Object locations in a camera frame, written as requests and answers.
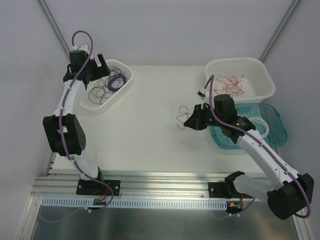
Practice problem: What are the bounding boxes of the red white purple wires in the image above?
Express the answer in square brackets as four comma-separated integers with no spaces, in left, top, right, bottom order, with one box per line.
[175,105,192,130]

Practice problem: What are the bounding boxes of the long red wire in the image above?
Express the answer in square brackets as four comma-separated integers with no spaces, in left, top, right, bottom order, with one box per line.
[212,73,246,98]

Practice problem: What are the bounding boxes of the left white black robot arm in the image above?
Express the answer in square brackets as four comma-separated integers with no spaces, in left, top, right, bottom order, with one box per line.
[42,49,111,195]

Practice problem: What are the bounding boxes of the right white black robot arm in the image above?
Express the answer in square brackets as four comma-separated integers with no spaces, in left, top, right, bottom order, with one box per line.
[183,94,314,220]

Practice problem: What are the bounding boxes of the white perforated basket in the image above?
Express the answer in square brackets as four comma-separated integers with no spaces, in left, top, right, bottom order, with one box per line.
[80,59,134,114]

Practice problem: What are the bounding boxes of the white plastic tub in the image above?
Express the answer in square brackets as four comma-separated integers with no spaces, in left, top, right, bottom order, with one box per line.
[204,57,276,104]

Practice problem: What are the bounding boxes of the teal transparent plastic bin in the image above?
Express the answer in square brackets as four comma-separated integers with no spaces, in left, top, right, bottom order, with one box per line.
[209,103,288,150]

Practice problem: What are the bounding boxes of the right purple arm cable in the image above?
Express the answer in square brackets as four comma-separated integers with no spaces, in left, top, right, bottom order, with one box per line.
[203,74,313,219]

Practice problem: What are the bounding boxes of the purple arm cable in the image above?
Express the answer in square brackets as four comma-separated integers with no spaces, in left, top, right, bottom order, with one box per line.
[203,74,313,219]
[58,30,115,213]

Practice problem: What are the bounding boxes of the purple wire bundle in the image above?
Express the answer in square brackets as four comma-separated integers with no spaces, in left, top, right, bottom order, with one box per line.
[99,64,129,91]

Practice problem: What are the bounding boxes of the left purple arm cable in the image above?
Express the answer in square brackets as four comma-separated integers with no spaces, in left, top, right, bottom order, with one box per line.
[58,30,115,213]

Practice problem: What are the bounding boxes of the white wire coil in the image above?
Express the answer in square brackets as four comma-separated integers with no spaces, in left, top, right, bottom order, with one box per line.
[249,116,271,137]

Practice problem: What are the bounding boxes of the left aluminium frame post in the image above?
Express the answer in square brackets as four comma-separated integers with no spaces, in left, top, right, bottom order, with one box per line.
[36,0,71,64]

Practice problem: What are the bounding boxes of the aluminium frame post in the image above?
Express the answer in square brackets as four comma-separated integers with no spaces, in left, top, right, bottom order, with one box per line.
[259,0,303,63]
[36,0,71,64]

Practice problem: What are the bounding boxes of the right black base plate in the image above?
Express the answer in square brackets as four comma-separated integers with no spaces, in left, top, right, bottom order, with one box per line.
[207,182,253,199]

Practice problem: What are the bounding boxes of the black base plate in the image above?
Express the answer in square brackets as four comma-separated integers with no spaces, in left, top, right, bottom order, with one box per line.
[76,179,121,196]
[207,182,253,199]

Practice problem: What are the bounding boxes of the aluminium mounting rail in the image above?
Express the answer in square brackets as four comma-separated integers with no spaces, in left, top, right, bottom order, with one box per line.
[31,169,229,200]

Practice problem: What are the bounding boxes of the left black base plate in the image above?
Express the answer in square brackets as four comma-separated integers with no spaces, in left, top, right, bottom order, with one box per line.
[76,179,121,196]

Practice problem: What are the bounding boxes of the white slotted cable duct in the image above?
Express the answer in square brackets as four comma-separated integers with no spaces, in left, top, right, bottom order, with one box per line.
[41,196,227,211]

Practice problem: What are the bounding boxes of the right aluminium frame post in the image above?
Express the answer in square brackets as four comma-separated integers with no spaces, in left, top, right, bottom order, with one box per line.
[259,0,303,63]

